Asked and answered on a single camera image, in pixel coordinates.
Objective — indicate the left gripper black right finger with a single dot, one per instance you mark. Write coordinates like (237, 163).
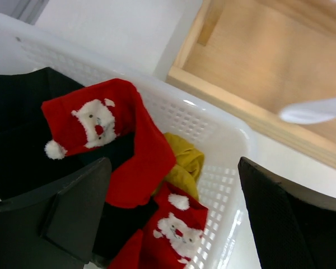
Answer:
(293, 226)

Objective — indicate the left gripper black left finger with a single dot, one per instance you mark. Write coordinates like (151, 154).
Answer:
(55, 226)

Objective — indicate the black sock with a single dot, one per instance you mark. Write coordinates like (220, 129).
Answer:
(24, 166)

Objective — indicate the red sock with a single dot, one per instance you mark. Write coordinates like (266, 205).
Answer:
(110, 120)
(170, 238)

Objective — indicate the white sock with stripes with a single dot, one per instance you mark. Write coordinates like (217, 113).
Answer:
(310, 112)

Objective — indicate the yellow sock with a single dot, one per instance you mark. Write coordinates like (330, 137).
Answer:
(188, 167)

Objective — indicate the wooden clothes rack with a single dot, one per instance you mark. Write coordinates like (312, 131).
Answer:
(253, 58)

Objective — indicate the white plastic basket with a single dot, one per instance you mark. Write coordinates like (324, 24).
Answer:
(223, 138)

